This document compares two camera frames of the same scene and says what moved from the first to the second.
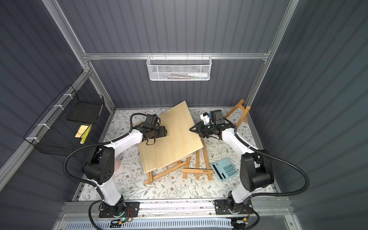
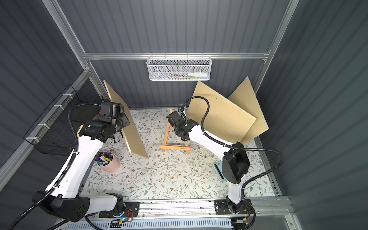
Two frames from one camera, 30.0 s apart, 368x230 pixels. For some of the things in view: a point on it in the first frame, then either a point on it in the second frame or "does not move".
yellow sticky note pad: [82, 129] does not move
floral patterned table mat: [212, 174] does not move
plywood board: [148, 154] to [226, 121]
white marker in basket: [198, 74] does not move
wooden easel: [178, 165] to [164, 146]
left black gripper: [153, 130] to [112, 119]
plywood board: [180, 141] to [244, 97]
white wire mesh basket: [179, 68] does not move
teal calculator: [224, 169] does not move
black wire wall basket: [68, 124] does not move
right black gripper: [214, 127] to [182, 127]
